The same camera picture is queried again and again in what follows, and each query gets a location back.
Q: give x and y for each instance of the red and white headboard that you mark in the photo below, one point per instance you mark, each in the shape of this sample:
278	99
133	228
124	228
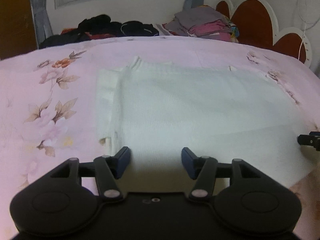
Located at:
252	22

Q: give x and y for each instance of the white knitted sweater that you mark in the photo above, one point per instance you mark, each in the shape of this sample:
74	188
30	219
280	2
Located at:
187	105

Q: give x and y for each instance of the pink folded clothes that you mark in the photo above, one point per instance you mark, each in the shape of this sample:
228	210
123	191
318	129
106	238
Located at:
207	28

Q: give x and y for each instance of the red cloth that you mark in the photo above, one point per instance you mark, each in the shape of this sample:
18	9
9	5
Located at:
100	35

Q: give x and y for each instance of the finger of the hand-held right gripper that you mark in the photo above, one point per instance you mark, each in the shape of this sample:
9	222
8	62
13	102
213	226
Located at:
310	140

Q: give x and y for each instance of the grey folded clothes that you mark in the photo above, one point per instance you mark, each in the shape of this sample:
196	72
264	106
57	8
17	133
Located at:
197	16

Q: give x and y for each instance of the brown wooden door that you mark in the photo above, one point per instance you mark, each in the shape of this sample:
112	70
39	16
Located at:
15	17

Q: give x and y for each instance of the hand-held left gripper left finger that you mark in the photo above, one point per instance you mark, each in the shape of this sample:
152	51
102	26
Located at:
123	162

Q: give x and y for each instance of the pile of black clothes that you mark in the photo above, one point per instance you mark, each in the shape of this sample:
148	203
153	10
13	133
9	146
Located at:
100	22

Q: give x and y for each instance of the colourful patterned cloth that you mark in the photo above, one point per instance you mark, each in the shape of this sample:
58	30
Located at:
233	31

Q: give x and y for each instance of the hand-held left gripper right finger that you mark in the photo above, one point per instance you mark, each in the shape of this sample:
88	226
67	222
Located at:
188	162

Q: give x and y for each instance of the striped cloth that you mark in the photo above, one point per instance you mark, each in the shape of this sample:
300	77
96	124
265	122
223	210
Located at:
162	28

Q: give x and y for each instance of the pink floral bed sheet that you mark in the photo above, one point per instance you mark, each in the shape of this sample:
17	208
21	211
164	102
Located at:
50	105

